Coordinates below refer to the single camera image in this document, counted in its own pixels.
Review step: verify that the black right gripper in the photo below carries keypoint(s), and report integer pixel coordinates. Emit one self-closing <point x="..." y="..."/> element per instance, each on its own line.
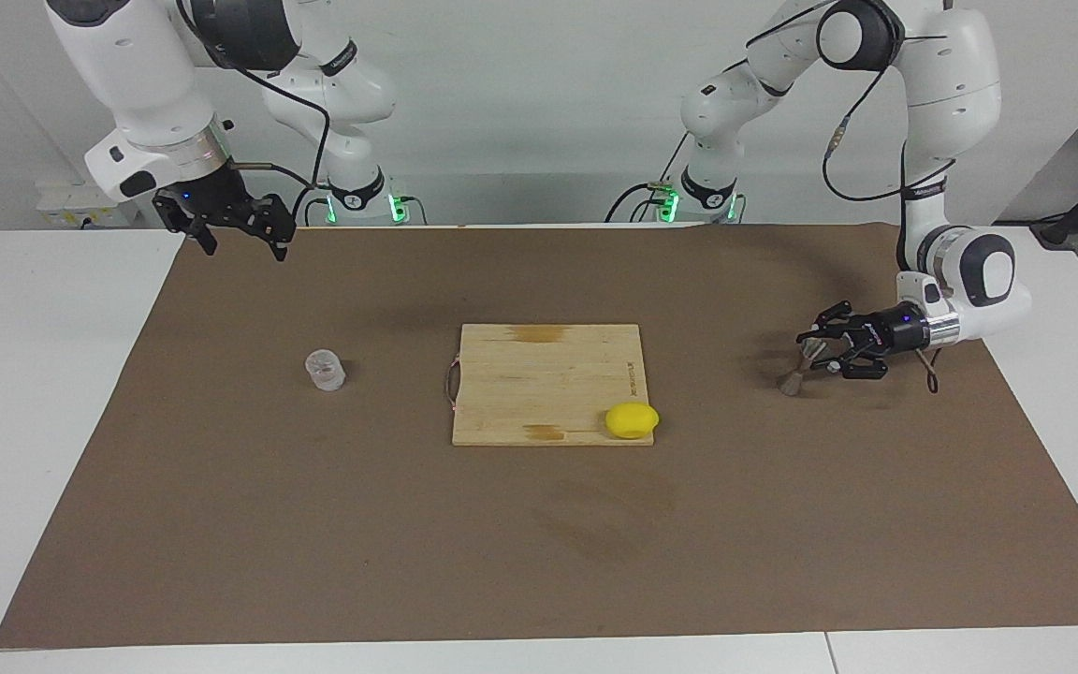
<point x="216" y="201"/>

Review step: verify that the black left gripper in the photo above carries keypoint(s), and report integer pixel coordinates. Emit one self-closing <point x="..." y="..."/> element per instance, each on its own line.
<point x="895" y="332"/>

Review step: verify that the metal double cone jigger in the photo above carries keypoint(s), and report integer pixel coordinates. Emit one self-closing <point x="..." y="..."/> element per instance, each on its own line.
<point x="790" y="382"/>

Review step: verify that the small clear plastic cup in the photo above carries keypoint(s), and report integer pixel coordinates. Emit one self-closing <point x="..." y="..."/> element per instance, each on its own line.
<point x="325" y="371"/>

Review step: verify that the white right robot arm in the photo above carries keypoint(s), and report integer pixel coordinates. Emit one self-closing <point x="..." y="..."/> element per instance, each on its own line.
<point x="137" y="75"/>

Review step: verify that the yellow lemon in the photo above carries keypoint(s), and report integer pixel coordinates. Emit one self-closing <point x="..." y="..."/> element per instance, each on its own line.
<point x="633" y="420"/>

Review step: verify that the wooden cutting board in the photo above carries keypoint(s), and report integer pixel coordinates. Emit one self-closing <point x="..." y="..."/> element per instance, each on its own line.
<point x="539" y="384"/>

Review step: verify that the brown paper table mat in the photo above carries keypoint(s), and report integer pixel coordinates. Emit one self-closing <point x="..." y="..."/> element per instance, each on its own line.
<point x="539" y="543"/>

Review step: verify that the white wall power box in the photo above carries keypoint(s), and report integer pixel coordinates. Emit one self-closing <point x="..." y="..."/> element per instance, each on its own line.
<point x="80" y="206"/>

